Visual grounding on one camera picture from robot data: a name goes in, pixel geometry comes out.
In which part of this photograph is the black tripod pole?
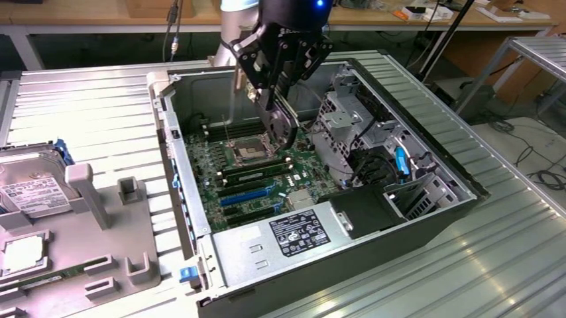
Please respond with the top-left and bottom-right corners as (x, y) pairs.
(418, 0), (476, 79)

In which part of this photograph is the silver hard disk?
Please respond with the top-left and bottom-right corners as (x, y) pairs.
(0, 142), (75, 219)

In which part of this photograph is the brown wooden cabinet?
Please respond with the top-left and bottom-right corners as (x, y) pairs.
(442, 31), (551, 103)

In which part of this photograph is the silver CPU chip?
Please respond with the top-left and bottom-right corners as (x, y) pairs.
(1, 237), (45, 276)

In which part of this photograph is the grey parts rack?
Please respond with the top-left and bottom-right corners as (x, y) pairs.
(0, 162), (163, 318)

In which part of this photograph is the silver disk bay cage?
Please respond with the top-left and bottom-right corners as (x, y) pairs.
(308, 89), (402, 188)

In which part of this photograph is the black cable bundle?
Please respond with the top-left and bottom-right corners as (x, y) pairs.
(515, 131), (566, 191)

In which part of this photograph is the silver chipset heatsink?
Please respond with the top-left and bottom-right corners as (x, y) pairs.
(287, 190), (317, 210)

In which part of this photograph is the thin cable with metal plug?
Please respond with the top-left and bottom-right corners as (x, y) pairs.
(161, 18), (179, 56)

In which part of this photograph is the open black PC case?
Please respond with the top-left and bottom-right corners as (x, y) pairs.
(145, 49), (491, 318)

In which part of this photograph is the blue expansion slot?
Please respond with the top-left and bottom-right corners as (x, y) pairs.
(219, 187), (273, 208)

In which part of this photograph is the black fan graphics card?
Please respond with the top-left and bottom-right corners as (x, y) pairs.
(229, 59), (300, 152)

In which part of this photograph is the long black expansion slot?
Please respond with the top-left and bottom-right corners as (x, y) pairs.
(215, 178), (265, 198)
(225, 213), (276, 230)
(223, 205), (277, 219)

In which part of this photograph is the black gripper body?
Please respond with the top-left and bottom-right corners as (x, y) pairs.
(257, 0), (334, 34)

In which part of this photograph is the white booklet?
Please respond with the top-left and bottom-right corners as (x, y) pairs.
(475, 5), (523, 23)

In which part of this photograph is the orange white small box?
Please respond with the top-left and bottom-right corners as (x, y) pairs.
(392, 5), (455, 23)

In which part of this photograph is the blue disk carrier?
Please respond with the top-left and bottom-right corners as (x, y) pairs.
(51, 138), (77, 166)

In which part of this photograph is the wooden desk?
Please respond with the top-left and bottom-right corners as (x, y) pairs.
(0, 0), (559, 72)

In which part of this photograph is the silver power supply unit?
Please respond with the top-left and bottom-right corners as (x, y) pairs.
(209, 200), (358, 289)

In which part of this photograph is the blue case latch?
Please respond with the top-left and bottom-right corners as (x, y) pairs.
(176, 264), (197, 284)

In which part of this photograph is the thin locking lever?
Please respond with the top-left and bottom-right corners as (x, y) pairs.
(220, 112), (232, 147)

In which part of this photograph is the green motherboard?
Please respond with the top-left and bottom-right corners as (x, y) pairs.
(180, 115), (336, 233)

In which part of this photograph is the black plastic air shroud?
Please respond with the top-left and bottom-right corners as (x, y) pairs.
(317, 184), (406, 241)

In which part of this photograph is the green RAM stick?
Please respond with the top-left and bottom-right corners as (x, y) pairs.
(0, 264), (85, 292)
(223, 158), (293, 185)

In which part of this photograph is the perforated metal bracket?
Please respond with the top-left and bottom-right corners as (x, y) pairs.
(382, 172), (464, 221)

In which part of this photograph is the aluminium frame table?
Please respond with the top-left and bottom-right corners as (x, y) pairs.
(455, 35), (566, 117)

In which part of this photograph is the CPU socket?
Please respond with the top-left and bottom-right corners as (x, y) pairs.
(224, 135), (277, 166)

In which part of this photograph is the thick black camera cable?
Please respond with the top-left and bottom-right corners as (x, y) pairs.
(165, 0), (184, 26)

